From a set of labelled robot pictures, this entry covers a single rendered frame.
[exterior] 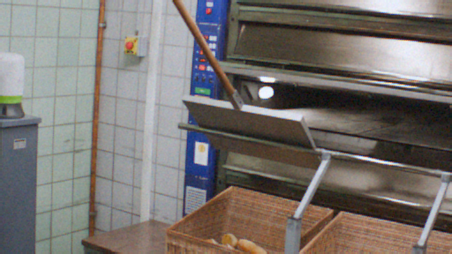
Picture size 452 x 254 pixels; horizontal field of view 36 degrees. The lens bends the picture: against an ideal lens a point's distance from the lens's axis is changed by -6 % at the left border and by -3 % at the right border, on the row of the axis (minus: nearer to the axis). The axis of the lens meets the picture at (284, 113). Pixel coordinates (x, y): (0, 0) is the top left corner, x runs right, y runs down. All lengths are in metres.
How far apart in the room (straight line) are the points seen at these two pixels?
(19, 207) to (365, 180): 1.44
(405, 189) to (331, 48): 0.69
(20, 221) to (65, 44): 1.18
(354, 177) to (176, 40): 1.14
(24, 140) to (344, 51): 1.38
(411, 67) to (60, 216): 2.04
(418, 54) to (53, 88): 1.85
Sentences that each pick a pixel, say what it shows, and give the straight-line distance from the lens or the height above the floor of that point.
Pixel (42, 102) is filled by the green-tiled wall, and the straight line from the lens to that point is 3.70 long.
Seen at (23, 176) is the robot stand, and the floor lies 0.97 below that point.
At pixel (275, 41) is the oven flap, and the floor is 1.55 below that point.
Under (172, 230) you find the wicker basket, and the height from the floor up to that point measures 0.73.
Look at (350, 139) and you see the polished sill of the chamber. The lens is 3.09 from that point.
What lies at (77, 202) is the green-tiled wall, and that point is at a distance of 3.99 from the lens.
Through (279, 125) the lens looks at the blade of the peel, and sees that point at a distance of 2.73.
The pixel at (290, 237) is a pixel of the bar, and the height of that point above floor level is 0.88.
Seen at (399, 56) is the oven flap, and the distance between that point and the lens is 2.98.
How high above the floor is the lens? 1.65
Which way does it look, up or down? 8 degrees down
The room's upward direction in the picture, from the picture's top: 5 degrees clockwise
